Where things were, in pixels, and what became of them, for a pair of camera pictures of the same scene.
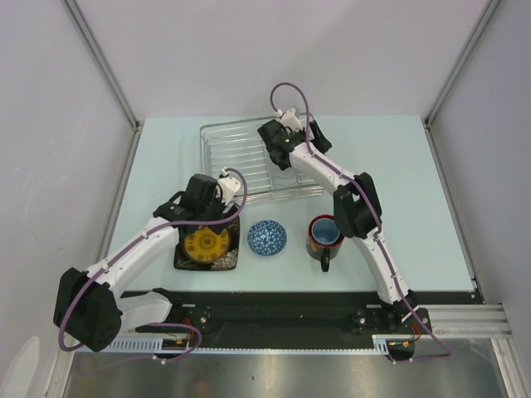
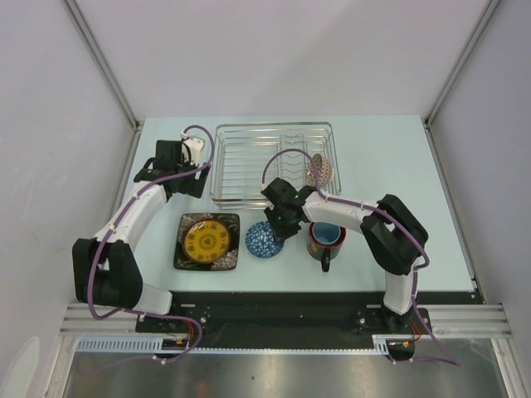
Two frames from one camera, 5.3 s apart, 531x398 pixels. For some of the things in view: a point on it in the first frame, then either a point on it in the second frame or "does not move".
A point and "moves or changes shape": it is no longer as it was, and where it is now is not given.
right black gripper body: x=319 y=142 to x=282 y=225
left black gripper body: x=211 y=211 to x=190 y=186
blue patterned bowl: x=266 y=237 does not move
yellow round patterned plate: x=205 y=245 does not move
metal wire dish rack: x=240 y=145 moves or changes shape
